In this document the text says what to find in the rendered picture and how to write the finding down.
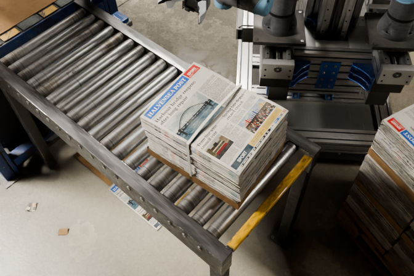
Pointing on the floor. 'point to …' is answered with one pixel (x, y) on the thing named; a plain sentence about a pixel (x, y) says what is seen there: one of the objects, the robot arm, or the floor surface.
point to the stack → (385, 196)
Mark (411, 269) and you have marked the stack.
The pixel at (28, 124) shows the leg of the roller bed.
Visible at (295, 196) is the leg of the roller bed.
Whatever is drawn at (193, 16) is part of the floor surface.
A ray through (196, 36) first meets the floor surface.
